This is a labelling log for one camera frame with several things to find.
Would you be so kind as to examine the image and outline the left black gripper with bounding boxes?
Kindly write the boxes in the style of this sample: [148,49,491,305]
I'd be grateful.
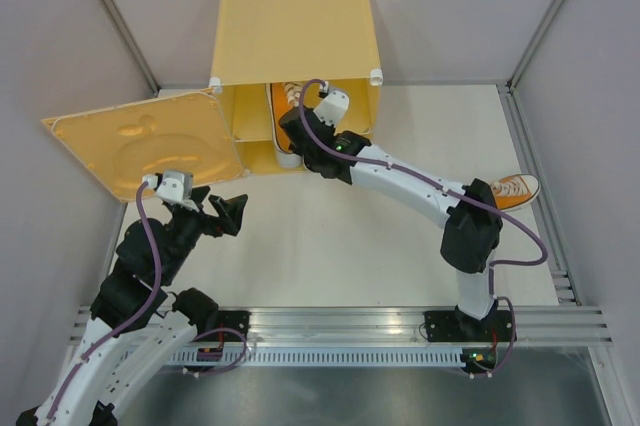
[160,185,249,282]

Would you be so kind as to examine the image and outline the white sneaker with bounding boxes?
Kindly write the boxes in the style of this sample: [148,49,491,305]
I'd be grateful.
[275,149,302,170]

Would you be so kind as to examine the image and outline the orange canvas sneaker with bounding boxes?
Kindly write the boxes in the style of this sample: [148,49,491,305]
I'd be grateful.
[266,81,303,154]
[490,174,540,211]

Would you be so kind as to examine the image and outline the yellow cabinet door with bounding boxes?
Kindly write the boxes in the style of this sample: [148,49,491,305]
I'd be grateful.
[42,90,244,203]

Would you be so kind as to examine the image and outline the yellow plastic shoe cabinet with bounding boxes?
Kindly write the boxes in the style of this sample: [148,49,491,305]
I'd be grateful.
[209,0,383,174]

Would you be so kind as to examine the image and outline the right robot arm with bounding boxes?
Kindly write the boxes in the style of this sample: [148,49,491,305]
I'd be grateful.
[278,107,503,341]

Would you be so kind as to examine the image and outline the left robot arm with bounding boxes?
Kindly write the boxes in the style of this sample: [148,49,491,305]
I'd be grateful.
[16,178,249,425]

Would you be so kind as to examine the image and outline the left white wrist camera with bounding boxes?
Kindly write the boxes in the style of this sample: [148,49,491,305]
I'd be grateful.
[142,170,198,211]

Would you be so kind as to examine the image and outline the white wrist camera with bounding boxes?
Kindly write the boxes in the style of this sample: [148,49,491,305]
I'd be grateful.
[142,170,198,211]
[314,87,350,127]

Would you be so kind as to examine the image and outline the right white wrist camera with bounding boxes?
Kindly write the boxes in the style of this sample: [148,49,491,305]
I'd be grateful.
[314,87,350,127]

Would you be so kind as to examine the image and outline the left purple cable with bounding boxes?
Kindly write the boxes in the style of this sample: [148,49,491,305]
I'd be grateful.
[44,180,164,422]

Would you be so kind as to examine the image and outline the white slotted cable duct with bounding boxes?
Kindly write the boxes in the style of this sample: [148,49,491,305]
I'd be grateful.
[166,347,465,368]

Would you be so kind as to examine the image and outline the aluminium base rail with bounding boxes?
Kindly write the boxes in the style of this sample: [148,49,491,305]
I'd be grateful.
[67,304,614,347]

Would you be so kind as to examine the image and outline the right aluminium frame post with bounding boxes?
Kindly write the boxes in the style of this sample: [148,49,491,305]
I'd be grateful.
[505,0,568,93]

